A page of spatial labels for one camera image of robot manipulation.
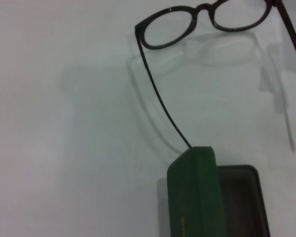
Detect green glasses case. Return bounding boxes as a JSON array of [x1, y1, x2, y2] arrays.
[[167, 146, 271, 237]]

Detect black glasses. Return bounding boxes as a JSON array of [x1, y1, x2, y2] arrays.
[[134, 0, 296, 151]]

